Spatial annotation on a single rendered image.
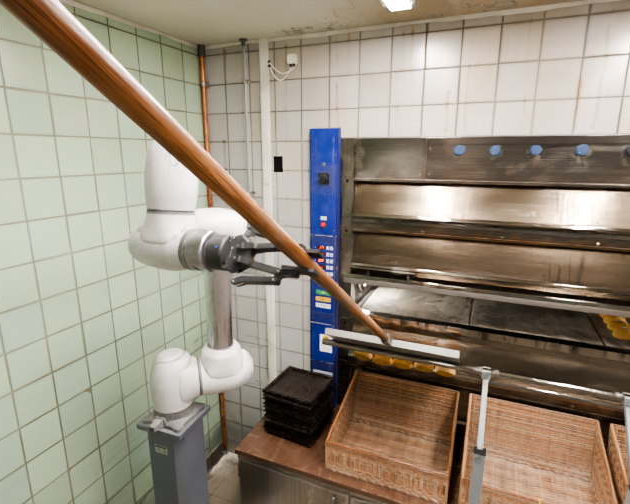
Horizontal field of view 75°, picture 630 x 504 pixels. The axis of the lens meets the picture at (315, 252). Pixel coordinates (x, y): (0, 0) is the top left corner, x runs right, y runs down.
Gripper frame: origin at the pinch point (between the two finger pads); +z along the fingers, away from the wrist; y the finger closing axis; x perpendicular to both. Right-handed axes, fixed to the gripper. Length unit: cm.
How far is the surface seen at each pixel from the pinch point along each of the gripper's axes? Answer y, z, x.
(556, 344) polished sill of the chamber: -17, 68, -147
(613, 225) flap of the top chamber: -64, 81, -115
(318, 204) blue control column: -65, -50, -113
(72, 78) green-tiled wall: -69, -123, -19
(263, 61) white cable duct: -127, -81, -76
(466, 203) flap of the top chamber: -70, 24, -114
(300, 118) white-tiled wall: -104, -61, -93
